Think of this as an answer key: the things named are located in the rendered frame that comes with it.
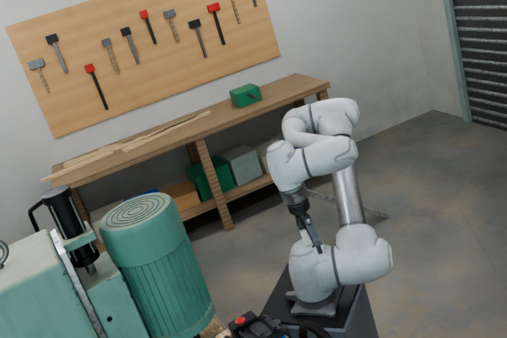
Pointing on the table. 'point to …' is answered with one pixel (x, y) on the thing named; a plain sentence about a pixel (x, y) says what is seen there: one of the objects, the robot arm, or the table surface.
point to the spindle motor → (158, 265)
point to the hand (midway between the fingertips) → (314, 250)
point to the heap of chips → (211, 329)
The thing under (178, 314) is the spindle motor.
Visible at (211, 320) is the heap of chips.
